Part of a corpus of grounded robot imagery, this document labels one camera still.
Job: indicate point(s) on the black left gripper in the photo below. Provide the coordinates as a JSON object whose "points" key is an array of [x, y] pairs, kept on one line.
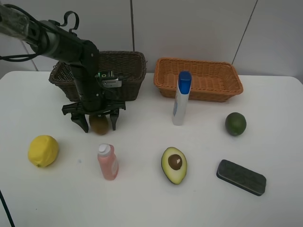
{"points": [[98, 105]]}

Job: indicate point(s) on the brown kiwi fruit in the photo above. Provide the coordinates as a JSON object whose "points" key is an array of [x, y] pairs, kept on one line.
{"points": [[98, 124]]}

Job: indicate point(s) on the pink bottle white cap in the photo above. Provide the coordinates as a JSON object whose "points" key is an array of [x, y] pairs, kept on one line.
{"points": [[108, 161]]}

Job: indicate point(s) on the yellow lemon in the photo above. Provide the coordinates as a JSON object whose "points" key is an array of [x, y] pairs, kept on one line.
{"points": [[43, 151]]}

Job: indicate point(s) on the halved avocado with pit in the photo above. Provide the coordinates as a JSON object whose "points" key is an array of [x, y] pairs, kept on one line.
{"points": [[174, 165]]}

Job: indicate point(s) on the white bottle blue cap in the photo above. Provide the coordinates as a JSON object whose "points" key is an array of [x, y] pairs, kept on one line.
{"points": [[181, 98]]}

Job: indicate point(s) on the dark green lime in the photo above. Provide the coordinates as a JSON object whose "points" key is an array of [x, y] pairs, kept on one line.
{"points": [[235, 124]]}

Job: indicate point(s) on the dark felt board eraser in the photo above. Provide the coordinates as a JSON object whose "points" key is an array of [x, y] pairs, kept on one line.
{"points": [[241, 177]]}

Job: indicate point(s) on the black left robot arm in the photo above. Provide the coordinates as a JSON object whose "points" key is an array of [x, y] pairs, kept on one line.
{"points": [[47, 38]]}

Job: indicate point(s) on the dark brown wicker basket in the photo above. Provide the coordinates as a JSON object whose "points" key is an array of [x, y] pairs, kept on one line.
{"points": [[131, 65]]}

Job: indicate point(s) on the orange wicker basket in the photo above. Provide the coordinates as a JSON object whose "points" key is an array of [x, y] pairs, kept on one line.
{"points": [[212, 81]]}

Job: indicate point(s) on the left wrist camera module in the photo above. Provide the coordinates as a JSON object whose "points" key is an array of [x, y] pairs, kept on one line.
{"points": [[108, 79]]}

